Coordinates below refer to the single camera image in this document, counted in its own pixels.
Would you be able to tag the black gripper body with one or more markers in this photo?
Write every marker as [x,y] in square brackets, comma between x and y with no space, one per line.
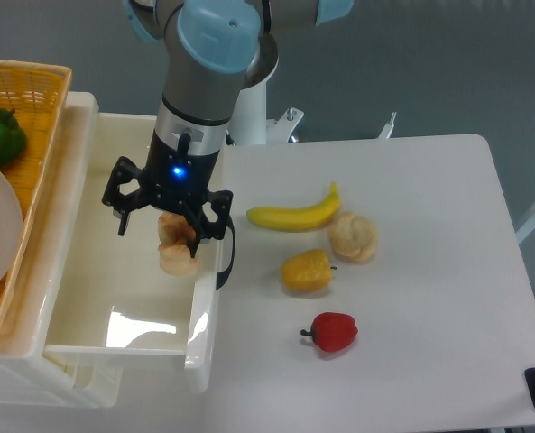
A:
[173,179]

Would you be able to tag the upper white drawer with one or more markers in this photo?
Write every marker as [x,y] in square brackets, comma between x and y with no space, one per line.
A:
[116,307]

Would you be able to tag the red bell pepper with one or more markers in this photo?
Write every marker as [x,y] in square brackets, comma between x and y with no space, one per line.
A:
[332,331]

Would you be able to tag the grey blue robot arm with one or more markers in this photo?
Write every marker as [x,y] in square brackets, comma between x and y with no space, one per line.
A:
[213,47]

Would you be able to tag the yellow banana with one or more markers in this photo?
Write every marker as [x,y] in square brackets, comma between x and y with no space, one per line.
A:
[297,219]

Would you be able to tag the square toasted bread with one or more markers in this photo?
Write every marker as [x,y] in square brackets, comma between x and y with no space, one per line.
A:
[174,254]

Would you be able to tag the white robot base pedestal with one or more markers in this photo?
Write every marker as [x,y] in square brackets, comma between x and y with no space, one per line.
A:
[249,124]

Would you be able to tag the orange woven basket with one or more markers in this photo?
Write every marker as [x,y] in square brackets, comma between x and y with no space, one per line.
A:
[37,92]

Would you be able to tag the yellow bell pepper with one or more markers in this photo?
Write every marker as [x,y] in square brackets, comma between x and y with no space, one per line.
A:
[307,274]

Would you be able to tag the round bread roll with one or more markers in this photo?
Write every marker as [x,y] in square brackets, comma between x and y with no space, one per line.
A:
[353,238]

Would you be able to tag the black drawer handle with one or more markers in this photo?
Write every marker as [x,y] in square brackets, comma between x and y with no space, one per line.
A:
[223,276]

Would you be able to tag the white drawer cabinet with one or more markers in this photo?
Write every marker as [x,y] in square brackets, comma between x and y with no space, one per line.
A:
[28,375]

